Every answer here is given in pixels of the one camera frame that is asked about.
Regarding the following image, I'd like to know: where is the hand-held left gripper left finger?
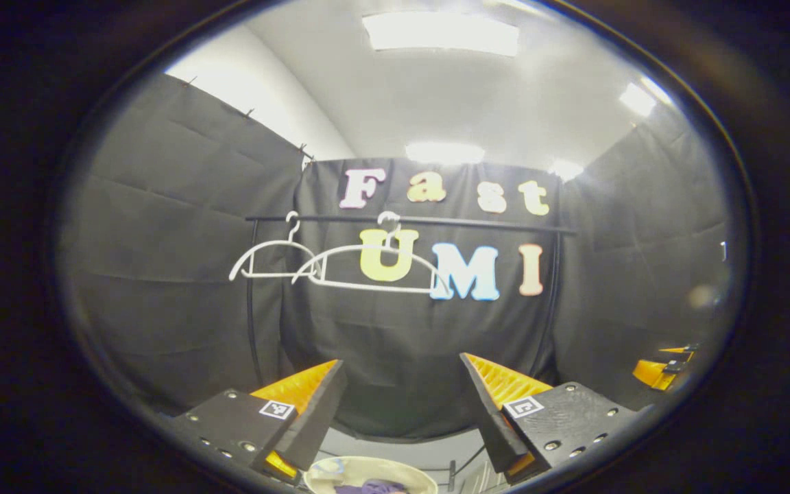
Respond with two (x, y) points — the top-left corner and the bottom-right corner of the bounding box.
(176, 359), (348, 481)

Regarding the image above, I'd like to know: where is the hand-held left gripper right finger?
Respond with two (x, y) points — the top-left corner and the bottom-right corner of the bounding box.
(460, 352), (643, 481)

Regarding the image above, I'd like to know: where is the beige round laundry hamper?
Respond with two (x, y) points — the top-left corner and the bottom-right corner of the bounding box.
(302, 456), (439, 494)

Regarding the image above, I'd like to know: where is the purple ribbed jacket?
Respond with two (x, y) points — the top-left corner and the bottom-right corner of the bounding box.
(333, 479), (409, 494)

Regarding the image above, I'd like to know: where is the white plastic hanger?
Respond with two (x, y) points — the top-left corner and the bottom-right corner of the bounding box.
(292, 211), (452, 297)
(229, 211), (320, 281)

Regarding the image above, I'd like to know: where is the black metal clothes rack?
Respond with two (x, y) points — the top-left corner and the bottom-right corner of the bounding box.
(244, 214), (579, 492)

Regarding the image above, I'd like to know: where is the black backdrop cloth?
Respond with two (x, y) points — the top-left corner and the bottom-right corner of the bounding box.
(59, 72), (745, 440)

